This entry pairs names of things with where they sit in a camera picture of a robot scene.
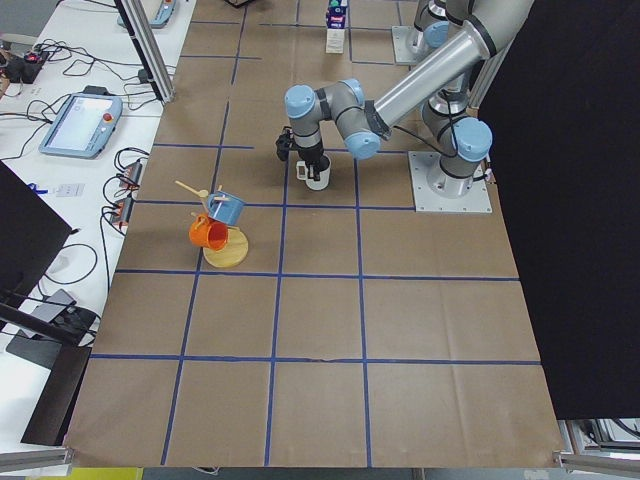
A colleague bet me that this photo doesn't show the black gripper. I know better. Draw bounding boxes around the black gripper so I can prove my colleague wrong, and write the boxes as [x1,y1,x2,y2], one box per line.
[292,143,324,181]

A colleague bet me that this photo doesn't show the white grey mug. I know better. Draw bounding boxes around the white grey mug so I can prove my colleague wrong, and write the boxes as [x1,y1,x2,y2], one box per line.
[296,155,331,191]

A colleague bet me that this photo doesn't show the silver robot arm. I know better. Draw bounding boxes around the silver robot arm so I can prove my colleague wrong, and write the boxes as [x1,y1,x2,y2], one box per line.
[407,0,469,60]
[276,1,533,184]

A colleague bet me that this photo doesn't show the Pascual milk carton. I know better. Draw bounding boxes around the Pascual milk carton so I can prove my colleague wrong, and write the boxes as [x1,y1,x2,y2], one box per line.
[325,0,348,54]

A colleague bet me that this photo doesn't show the blue mug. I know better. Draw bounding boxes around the blue mug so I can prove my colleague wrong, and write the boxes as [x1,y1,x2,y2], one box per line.
[206,190,245,226]

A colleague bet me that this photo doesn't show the wooden mug tree stand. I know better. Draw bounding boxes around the wooden mug tree stand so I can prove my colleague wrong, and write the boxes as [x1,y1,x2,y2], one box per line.
[175,180,249,268]

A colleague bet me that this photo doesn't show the orange mug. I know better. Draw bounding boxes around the orange mug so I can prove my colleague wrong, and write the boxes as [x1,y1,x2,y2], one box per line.
[188,214,229,251]

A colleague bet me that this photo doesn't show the blue teach pendant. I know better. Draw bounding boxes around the blue teach pendant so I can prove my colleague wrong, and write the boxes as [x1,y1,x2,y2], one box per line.
[141,0,177,29]
[38,93,123,159]

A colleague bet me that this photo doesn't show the black curtain panel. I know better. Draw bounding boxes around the black curtain panel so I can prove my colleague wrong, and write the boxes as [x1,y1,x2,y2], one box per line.
[480,1,639,419]

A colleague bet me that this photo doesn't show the black monitor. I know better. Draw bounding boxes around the black monitor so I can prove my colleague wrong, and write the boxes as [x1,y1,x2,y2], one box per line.
[0,160,74,346]

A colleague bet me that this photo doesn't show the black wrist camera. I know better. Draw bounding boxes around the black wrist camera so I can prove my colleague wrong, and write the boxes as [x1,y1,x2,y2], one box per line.
[275,126,295,162]

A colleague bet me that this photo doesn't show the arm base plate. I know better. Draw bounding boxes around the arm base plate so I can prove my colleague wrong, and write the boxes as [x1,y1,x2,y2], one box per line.
[408,151,493,214]
[391,26,425,65]

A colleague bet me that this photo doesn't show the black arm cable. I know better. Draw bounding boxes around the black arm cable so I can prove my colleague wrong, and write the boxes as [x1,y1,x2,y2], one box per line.
[394,94,464,157]

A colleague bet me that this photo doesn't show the aluminium frame post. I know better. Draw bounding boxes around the aluminium frame post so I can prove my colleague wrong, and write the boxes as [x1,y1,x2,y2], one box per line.
[114,0,175,104]

